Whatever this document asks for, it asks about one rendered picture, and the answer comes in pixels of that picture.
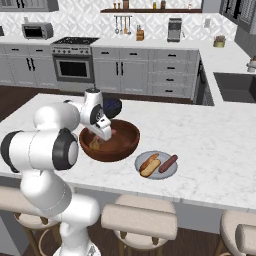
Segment grey round plate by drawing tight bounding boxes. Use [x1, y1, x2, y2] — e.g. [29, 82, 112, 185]
[134, 150, 179, 181]

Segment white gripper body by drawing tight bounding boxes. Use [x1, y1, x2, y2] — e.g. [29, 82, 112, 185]
[95, 118, 113, 142]

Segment yellow pot with plant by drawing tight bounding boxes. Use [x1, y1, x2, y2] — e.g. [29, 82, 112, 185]
[213, 35, 227, 49]

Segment stainless steel oven with hob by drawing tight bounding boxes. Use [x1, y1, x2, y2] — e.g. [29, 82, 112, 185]
[50, 36, 101, 93]

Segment silver coffee machine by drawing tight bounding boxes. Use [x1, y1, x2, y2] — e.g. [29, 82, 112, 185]
[166, 17, 186, 43]

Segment brown sausage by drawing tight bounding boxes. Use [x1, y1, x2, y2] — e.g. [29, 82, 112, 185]
[158, 154, 179, 174]

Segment wooden knife block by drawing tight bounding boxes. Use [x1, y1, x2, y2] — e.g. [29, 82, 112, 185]
[135, 24, 146, 42]

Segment white jar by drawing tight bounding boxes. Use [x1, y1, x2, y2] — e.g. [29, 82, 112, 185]
[246, 56, 256, 74]

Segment tan bun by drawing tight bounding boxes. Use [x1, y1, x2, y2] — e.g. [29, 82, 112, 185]
[139, 153, 162, 178]
[88, 138, 102, 151]

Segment grey wall cupboard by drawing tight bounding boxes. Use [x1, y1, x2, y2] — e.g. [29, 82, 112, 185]
[0, 0, 60, 13]

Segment silver toaster oven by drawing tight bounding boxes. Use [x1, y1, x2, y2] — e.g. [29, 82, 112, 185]
[21, 21, 55, 41]

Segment brown wooden wall shelf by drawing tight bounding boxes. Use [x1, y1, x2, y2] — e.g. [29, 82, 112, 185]
[100, 8, 203, 14]

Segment dark grey sink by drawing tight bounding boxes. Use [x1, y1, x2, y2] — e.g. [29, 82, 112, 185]
[213, 71, 256, 104]

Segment grey base cupboard run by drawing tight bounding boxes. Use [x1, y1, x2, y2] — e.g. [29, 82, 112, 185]
[0, 42, 58, 89]
[91, 46, 201, 99]

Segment beige padded stool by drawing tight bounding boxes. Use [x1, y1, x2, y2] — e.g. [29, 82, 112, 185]
[0, 185, 65, 256]
[100, 194, 179, 256]
[214, 209, 256, 256]

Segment dark grey wall cupboards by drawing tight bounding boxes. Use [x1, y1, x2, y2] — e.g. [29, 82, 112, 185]
[219, 0, 256, 58]

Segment rail with hanging utensils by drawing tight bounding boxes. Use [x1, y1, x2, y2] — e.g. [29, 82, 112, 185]
[113, 14, 133, 36]

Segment brown wooden bowl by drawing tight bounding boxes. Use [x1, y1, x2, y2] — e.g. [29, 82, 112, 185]
[78, 118, 141, 163]

